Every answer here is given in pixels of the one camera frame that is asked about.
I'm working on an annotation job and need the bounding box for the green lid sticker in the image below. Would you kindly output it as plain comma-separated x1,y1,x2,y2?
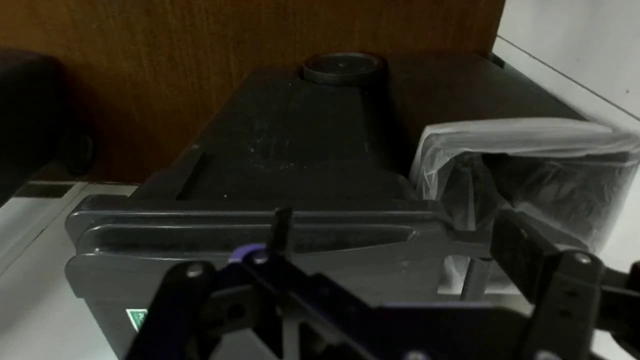
124,306,150,334

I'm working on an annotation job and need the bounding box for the black robot cabinet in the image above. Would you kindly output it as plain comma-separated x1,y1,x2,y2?
0,47,96,199

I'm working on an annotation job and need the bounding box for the black wheelie bin body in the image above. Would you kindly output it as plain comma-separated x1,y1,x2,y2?
133,51,428,209

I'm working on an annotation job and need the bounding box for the clear plastic bin liner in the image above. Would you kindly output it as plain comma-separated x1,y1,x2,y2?
409,119,640,257

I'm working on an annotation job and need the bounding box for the black bin wheel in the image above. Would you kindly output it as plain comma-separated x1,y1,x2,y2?
298,51,388,87

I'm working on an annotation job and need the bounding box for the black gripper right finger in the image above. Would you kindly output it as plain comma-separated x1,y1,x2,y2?
488,209,640,360

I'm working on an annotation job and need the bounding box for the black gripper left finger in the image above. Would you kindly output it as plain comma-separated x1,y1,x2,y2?
127,207,402,360

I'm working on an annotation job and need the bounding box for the black bin lid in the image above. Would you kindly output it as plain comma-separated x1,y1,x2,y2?
65,193,537,360

